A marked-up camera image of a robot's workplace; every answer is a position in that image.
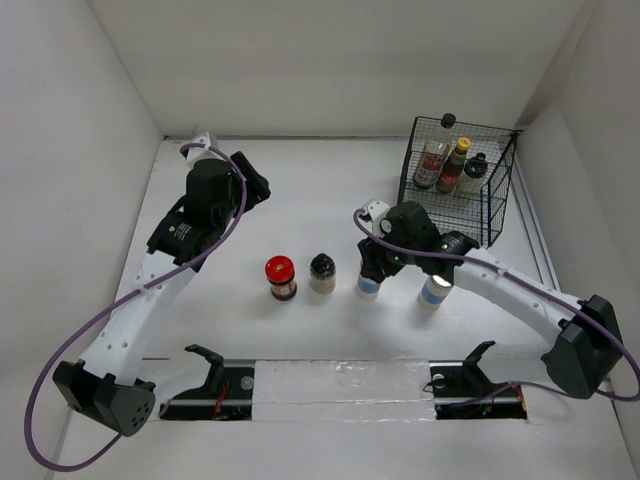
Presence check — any tall red-label sauce bottle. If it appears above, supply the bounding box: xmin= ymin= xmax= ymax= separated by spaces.
xmin=413 ymin=113 xmax=456 ymax=190

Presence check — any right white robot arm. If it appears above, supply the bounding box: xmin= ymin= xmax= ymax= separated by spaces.
xmin=353 ymin=200 xmax=623 ymax=399

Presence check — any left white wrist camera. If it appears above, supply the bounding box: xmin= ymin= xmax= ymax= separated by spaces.
xmin=180 ymin=132 xmax=218 ymax=169

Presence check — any black-cap white spice bottle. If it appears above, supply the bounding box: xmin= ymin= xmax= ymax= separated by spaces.
xmin=309 ymin=253 xmax=336 ymax=295

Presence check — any black wire basket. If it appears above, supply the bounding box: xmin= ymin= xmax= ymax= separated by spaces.
xmin=397 ymin=116 xmax=521 ymax=247

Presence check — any red-lid sauce jar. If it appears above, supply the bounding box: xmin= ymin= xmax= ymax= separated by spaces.
xmin=265 ymin=255 xmax=297 ymax=301

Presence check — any blue-band silver-top shaker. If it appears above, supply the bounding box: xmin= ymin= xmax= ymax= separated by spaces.
xmin=355 ymin=273 xmax=381 ymax=300
xmin=418 ymin=275 xmax=453 ymax=310

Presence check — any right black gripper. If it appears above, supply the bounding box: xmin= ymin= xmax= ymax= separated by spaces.
xmin=358 ymin=219 xmax=420 ymax=282

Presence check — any green-label chili sauce bottle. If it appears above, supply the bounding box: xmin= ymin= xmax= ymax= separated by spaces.
xmin=436 ymin=137 xmax=472 ymax=195

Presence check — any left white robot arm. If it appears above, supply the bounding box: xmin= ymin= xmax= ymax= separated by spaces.
xmin=53 ymin=151 xmax=270 ymax=437

